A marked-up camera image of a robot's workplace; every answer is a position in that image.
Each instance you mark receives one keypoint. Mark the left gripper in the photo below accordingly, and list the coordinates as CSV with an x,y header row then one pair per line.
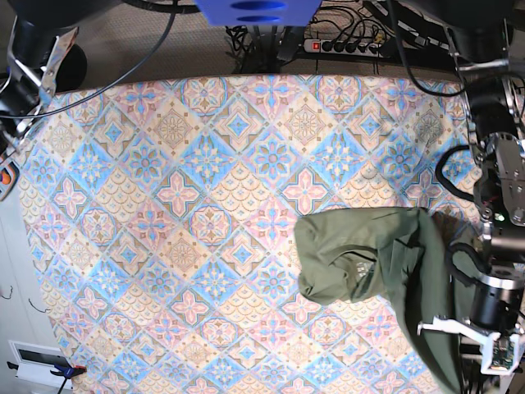
x,y
496,301

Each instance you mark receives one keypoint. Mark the olive green t-shirt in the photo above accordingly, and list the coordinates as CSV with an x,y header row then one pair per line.
x,y
353,254

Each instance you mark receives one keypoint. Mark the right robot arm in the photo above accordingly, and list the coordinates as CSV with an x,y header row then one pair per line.
x,y
42,60

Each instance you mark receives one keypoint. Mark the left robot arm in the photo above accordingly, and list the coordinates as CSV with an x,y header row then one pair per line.
x,y
495,141

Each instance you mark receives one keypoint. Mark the white power strip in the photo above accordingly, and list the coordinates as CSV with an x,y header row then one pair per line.
x,y
326,46

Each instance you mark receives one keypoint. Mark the patterned tile tablecloth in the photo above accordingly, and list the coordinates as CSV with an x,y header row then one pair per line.
x,y
160,220

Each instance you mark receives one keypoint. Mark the blue box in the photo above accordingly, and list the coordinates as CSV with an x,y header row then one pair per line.
x,y
258,12

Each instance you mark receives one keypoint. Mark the blue clamp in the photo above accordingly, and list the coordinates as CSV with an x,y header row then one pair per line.
x,y
35,371

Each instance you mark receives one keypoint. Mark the black round stool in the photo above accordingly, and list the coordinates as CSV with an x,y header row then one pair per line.
x,y
72,71

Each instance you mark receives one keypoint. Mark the orange grey device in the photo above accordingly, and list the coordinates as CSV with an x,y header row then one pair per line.
x,y
9,176

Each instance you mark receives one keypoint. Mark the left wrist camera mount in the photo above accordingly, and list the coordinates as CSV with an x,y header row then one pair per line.
x,y
501,353

